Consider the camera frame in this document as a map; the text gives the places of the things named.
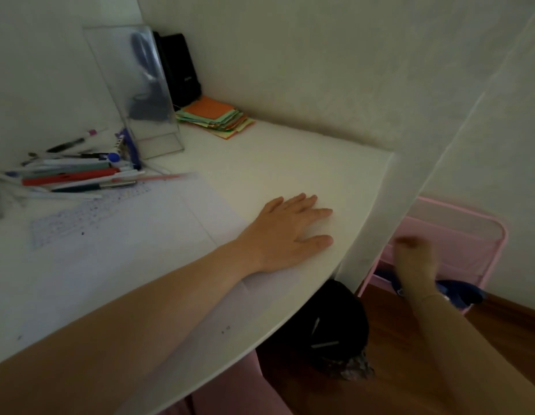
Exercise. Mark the person's right hand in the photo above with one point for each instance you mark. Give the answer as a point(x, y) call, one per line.
point(416, 267)

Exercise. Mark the person's left hand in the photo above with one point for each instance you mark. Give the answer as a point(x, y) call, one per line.
point(285, 233)

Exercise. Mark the white paper sheet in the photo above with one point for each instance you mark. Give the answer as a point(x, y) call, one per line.
point(120, 237)

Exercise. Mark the dark teal pen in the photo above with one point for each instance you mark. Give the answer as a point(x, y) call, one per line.
point(90, 187)

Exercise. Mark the pile of assorted pens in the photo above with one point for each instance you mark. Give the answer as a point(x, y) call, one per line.
point(69, 176)

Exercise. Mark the person's left forearm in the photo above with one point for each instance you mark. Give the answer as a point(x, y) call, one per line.
point(120, 337)

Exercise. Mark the person's right forearm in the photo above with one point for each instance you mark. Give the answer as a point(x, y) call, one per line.
point(479, 367)

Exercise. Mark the pink metal cart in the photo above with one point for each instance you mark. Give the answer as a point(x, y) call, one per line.
point(462, 242)

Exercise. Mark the blue cloth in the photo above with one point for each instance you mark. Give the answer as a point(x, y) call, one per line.
point(462, 293)

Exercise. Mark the black backpack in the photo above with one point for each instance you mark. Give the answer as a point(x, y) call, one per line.
point(332, 324)

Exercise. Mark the stack of coloured sticky notes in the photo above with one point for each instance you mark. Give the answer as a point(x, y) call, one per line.
point(211, 112)

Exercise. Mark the pink fabric garment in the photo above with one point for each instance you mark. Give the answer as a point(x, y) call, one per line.
point(233, 393)

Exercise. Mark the black bag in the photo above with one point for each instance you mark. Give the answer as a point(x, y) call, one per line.
point(181, 69)

